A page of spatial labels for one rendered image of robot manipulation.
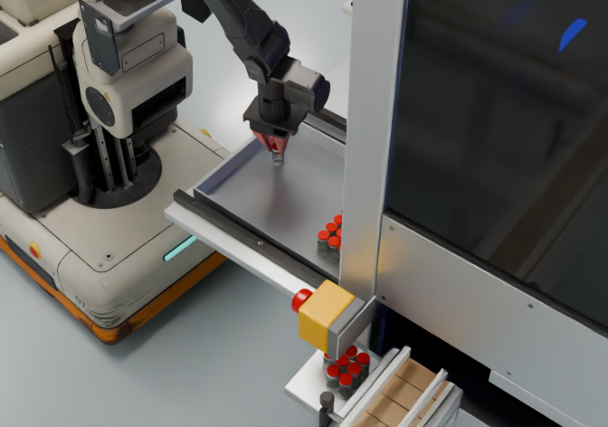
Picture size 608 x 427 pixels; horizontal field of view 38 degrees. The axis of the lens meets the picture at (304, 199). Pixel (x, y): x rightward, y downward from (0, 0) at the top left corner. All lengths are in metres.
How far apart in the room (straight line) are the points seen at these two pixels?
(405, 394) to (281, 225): 0.42
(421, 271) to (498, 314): 0.12
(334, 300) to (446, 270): 0.20
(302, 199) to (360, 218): 0.43
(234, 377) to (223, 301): 0.26
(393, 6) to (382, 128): 0.17
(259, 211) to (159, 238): 0.81
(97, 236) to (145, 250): 0.14
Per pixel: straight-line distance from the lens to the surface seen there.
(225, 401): 2.39
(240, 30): 1.41
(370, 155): 1.10
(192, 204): 1.59
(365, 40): 1.00
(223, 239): 1.56
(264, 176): 1.65
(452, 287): 1.18
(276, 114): 1.54
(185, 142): 2.61
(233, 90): 3.20
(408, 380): 1.34
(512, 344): 1.20
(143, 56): 2.03
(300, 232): 1.56
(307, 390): 1.38
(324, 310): 1.27
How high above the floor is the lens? 2.07
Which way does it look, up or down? 47 degrees down
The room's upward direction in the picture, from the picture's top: straight up
